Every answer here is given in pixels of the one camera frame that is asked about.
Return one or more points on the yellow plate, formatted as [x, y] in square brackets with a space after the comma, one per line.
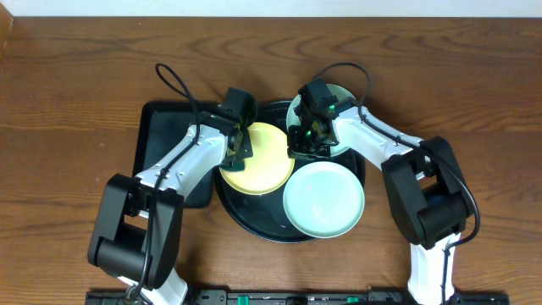
[268, 168]

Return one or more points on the light green back plate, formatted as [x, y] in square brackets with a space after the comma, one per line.
[345, 95]

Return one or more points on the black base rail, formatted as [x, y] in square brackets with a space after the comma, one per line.
[218, 297]

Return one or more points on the green yellow sponge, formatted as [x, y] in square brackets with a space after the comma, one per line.
[234, 166]

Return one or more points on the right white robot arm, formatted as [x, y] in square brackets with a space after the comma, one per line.
[428, 196]

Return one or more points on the light green front plate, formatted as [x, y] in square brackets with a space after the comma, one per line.
[323, 200]

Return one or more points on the light green plate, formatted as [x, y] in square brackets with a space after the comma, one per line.
[323, 200]
[345, 95]

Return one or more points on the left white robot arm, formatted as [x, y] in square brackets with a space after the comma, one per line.
[136, 236]

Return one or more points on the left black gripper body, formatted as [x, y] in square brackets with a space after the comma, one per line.
[239, 149]

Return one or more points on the black rectangular tray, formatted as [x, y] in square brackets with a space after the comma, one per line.
[165, 127]

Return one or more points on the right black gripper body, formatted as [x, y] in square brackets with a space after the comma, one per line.
[308, 144]

